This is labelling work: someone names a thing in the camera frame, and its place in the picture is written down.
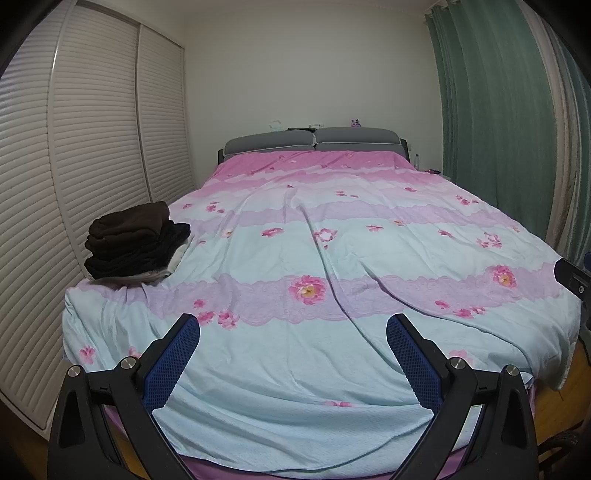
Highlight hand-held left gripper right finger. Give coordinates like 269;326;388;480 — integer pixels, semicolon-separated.
386;314;539;480

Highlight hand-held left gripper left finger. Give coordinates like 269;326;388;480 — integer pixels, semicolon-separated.
47;313;201;480

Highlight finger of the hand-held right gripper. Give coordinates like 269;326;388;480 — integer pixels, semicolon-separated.
553;259;591;296

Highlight brown pants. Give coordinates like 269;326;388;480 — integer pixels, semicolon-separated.
86;200;171;257

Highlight beige curtain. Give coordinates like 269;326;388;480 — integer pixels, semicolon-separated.
545;28;587;268

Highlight white folded garment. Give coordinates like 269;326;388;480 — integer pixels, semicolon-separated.
92;239;193;285

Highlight black folded garment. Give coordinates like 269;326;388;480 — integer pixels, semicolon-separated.
84;220;192;280

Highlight pink floral bedspread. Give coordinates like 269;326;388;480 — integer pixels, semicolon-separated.
61;150;581;479

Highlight green curtain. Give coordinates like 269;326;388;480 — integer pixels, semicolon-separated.
425;0;591;268

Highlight grey headboard cushion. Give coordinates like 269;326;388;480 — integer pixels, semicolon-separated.
314;127;402;152
223;131;317;156

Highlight dark bed frame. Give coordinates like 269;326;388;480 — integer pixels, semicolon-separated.
217;137;412;165

